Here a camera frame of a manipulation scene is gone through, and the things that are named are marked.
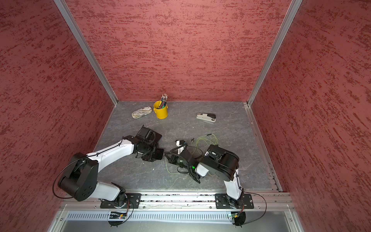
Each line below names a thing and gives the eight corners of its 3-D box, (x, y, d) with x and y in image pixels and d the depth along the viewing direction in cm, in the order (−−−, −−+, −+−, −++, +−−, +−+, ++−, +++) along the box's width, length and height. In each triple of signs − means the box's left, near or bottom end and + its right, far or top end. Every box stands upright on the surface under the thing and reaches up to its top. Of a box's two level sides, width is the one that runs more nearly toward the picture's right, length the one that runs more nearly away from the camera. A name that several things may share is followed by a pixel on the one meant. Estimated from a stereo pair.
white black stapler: (196, 120, 112) (196, 116, 108) (197, 115, 115) (197, 111, 111) (214, 122, 111) (215, 118, 107) (215, 117, 114) (216, 113, 110)
